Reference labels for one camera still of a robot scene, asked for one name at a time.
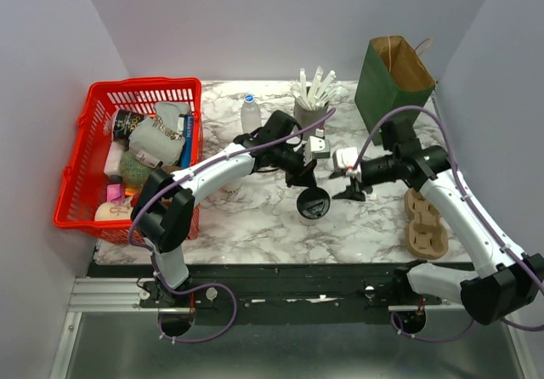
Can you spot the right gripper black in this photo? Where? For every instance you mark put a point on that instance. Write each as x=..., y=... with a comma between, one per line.
x=354, y=190

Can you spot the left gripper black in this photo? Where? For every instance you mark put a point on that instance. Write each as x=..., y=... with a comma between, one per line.
x=303, y=175

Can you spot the black plastic cup lid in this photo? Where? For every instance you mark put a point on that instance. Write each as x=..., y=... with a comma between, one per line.
x=313, y=202

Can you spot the white paper cup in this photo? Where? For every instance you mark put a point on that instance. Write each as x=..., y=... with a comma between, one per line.
x=308, y=221

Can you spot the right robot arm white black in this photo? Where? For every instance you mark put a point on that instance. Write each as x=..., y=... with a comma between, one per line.
x=504, y=277

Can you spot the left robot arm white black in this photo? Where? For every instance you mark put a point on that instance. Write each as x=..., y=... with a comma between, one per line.
x=164, y=210

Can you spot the clear water bottle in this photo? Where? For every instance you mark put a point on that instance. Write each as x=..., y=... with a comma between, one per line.
x=250, y=114

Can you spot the white wrapped straws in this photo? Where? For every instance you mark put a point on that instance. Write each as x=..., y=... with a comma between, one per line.
x=315, y=93

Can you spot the brown cardboard cup carrier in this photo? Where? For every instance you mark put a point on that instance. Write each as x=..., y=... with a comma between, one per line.
x=425, y=235

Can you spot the green paper bag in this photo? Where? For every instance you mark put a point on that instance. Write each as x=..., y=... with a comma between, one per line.
x=392, y=76

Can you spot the blue flat box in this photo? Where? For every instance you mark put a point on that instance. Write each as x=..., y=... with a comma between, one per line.
x=188, y=132

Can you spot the grey cloth pouch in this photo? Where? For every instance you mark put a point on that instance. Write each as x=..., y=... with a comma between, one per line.
x=157, y=141

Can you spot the green scrub sponge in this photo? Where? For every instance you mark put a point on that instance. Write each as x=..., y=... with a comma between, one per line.
x=134, y=174

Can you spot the black snack can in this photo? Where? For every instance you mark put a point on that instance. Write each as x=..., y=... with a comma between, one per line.
x=124, y=123

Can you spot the white soap block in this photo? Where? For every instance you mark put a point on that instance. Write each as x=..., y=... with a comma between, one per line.
x=113, y=159

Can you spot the pink small box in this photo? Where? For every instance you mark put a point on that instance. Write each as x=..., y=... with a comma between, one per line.
x=115, y=193

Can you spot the red plastic basket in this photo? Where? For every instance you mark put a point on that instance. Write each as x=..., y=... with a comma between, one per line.
x=83, y=182

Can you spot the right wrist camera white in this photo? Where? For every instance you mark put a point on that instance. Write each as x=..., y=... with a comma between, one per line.
x=345, y=164

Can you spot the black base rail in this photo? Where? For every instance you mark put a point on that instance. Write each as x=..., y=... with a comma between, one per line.
x=288, y=294

